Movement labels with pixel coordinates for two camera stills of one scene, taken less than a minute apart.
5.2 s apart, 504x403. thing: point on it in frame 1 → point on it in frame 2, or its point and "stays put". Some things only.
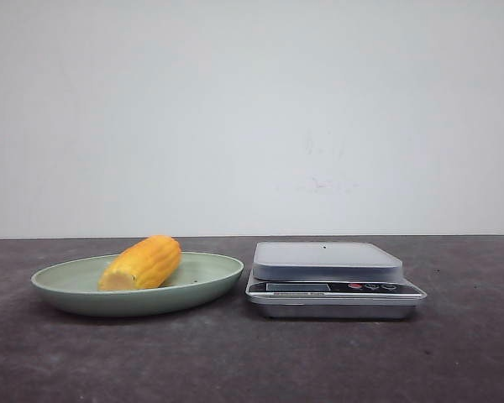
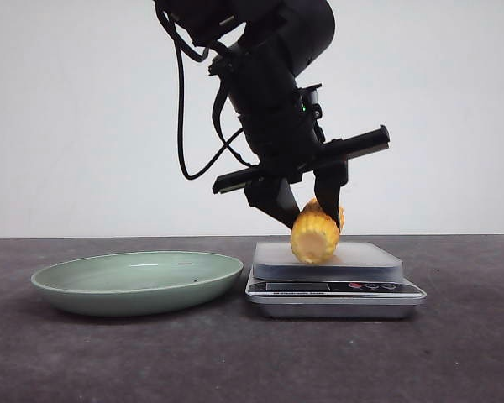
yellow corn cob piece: [147, 263] → [315, 234]
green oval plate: [74, 285] stays put
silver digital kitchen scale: [329, 280] stays put
